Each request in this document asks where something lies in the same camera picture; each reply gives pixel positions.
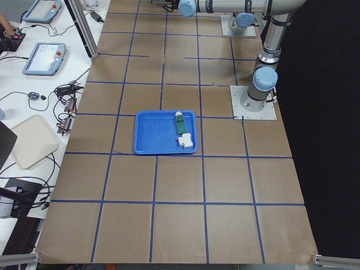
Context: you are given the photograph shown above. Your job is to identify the far teach pendant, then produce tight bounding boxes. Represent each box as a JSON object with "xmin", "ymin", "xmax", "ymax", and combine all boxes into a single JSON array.
[{"xmin": 22, "ymin": 1, "xmax": 62, "ymax": 24}]

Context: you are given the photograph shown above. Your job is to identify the aluminium corner profile left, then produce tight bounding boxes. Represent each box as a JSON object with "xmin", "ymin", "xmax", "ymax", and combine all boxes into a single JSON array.
[{"xmin": 0, "ymin": 253, "xmax": 41, "ymax": 267}]

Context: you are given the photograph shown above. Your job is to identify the aluminium corner profile right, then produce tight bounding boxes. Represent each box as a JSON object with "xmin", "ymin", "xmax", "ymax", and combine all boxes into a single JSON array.
[{"xmin": 312, "ymin": 254, "xmax": 360, "ymax": 269}]

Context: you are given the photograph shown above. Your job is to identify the aluminium corner profile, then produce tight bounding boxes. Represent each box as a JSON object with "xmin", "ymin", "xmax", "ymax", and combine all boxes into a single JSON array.
[
  {"xmin": 0, "ymin": 253, "xmax": 41, "ymax": 267},
  {"xmin": 312, "ymin": 254, "xmax": 360, "ymax": 269}
]

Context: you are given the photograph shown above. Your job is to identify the aluminium frame post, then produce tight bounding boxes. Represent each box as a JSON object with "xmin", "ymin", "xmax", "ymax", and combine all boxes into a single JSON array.
[{"xmin": 64, "ymin": 0, "xmax": 98, "ymax": 59}]

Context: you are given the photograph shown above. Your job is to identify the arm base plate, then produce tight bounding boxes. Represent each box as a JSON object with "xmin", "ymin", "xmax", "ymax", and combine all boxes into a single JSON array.
[
  {"xmin": 229, "ymin": 85, "xmax": 277, "ymax": 120},
  {"xmin": 220, "ymin": 15, "xmax": 257, "ymax": 38}
]

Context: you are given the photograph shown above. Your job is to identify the usb hub with cables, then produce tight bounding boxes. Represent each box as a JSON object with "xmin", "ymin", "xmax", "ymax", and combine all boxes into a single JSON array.
[{"xmin": 64, "ymin": 97, "xmax": 77, "ymax": 113}]

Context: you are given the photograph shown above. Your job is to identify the beige plastic tray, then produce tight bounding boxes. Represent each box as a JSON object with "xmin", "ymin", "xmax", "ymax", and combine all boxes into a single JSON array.
[{"xmin": 11, "ymin": 115, "xmax": 60, "ymax": 169}]

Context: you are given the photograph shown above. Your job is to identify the black power adapter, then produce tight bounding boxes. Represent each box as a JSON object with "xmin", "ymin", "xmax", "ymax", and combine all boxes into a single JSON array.
[{"xmin": 90, "ymin": 12, "xmax": 104, "ymax": 23}]

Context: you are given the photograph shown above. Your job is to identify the blue plastic tray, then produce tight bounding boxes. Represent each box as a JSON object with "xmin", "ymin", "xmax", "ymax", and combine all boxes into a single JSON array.
[{"xmin": 133, "ymin": 110, "xmax": 199, "ymax": 155}]

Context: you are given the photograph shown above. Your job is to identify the teach pendant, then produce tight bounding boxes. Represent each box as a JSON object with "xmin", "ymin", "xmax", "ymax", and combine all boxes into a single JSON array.
[
  {"xmin": 22, "ymin": 1, "xmax": 62, "ymax": 24},
  {"xmin": 22, "ymin": 42, "xmax": 66, "ymax": 76}
]

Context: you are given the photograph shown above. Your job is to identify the near teach pendant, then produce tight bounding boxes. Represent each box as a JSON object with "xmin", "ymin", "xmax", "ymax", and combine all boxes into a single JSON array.
[{"xmin": 22, "ymin": 42, "xmax": 66, "ymax": 76}]

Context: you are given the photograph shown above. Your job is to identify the green terminal block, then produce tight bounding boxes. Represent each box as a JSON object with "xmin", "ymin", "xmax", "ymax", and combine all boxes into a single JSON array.
[{"xmin": 175, "ymin": 111, "xmax": 186, "ymax": 135}]

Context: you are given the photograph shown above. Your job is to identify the round silver puck device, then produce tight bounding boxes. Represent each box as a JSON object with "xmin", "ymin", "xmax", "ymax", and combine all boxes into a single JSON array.
[{"xmin": 28, "ymin": 92, "xmax": 40, "ymax": 101}]

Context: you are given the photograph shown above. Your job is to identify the white circuit breaker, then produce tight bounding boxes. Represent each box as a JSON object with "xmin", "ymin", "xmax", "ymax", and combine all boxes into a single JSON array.
[{"xmin": 177, "ymin": 133, "xmax": 194, "ymax": 150}]

